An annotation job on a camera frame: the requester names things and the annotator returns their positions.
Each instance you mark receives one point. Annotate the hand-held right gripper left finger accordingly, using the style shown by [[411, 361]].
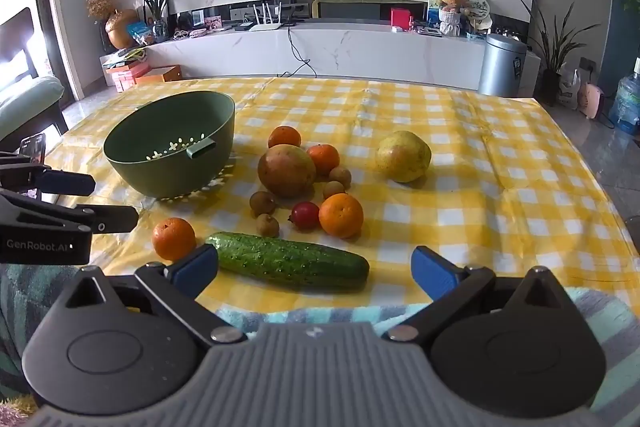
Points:
[[192, 264]]

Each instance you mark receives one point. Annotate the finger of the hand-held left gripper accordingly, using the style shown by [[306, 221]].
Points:
[[67, 183], [112, 219]]

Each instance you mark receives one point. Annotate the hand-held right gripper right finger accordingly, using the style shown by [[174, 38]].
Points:
[[431, 269]]

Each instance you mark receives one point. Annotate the small orange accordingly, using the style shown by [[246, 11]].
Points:
[[341, 215], [324, 158], [173, 238], [284, 136]]

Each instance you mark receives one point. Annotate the green colander bowl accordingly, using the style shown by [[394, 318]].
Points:
[[145, 179]]

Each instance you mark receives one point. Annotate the small brown kiwi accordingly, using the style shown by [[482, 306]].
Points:
[[267, 225], [332, 190], [341, 177], [262, 203]]

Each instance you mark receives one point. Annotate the green cucumber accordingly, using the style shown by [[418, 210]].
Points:
[[290, 262]]

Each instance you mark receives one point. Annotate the yellow pear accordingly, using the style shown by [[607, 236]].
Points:
[[403, 157]]

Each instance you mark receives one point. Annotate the small red tomato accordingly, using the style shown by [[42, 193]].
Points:
[[306, 216]]

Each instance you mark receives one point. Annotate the brownish pear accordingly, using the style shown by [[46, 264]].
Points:
[[286, 172]]

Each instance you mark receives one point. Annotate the smartphone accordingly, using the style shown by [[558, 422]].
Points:
[[34, 149]]

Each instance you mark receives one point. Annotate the yellow checkered tablecloth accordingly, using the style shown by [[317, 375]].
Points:
[[475, 217]]

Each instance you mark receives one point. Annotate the green seat cushion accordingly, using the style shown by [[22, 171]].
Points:
[[27, 99]]

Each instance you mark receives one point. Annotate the stack of pink boxes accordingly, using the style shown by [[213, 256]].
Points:
[[122, 79]]

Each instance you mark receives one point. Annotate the dark wooden chair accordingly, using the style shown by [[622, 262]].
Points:
[[20, 52]]

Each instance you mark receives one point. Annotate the orange cardboard box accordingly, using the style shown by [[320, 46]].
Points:
[[160, 74]]

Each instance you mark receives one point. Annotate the golden vase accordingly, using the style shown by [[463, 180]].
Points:
[[120, 29]]

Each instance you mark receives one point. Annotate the blue snack packet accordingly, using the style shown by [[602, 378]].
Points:
[[137, 32]]

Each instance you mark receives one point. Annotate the dried flower bunch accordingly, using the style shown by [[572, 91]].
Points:
[[99, 3]]

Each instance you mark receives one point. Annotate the teal striped blanket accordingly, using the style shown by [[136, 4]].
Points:
[[615, 332]]

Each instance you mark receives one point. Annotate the silver trash can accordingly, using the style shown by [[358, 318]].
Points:
[[502, 67]]

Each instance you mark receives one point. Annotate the white plastic bag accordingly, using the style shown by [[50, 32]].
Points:
[[568, 89]]

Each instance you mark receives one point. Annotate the white marble media console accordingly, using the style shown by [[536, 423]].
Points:
[[350, 52]]

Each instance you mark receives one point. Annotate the pink pig-shaped appliance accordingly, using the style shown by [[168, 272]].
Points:
[[592, 99]]

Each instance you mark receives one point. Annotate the white router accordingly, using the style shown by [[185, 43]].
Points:
[[265, 27]]

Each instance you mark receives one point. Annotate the white knitted basket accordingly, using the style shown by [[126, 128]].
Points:
[[452, 24]]

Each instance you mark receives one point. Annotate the red box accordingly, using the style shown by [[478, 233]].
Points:
[[400, 18]]

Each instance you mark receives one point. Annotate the tall leafy potted plant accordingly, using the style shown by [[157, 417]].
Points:
[[555, 47]]

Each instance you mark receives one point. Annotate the blue water jug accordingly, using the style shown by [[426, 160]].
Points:
[[627, 102]]

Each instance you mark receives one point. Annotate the round paper fan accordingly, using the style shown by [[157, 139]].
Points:
[[477, 7]]

